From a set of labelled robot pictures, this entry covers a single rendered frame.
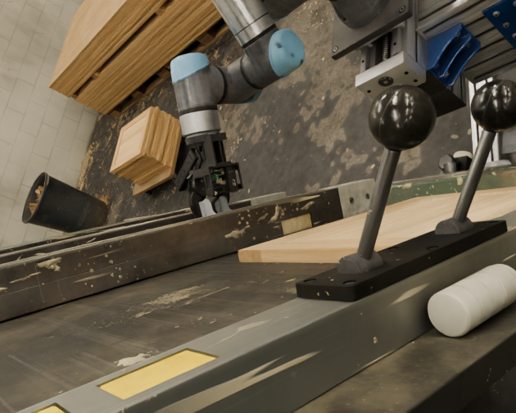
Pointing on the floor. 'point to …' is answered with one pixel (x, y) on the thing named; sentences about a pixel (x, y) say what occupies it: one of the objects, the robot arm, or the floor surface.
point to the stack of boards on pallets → (129, 47)
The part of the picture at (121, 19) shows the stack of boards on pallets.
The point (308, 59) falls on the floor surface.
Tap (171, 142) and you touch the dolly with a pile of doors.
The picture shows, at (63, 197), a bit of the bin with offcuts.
